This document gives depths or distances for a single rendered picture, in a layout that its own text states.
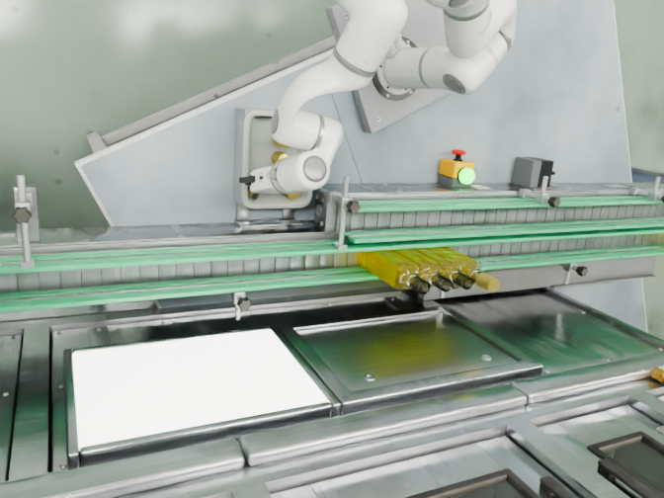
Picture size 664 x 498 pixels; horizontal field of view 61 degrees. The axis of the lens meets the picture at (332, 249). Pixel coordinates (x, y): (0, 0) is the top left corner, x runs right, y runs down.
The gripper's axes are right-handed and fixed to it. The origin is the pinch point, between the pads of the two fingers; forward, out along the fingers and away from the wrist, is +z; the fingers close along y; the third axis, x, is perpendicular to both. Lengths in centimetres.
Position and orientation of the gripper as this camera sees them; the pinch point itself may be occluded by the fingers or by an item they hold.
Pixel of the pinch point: (261, 183)
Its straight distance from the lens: 134.2
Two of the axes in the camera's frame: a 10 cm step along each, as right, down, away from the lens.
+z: -4.7, -0.1, 8.8
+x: -0.3, -10.0, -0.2
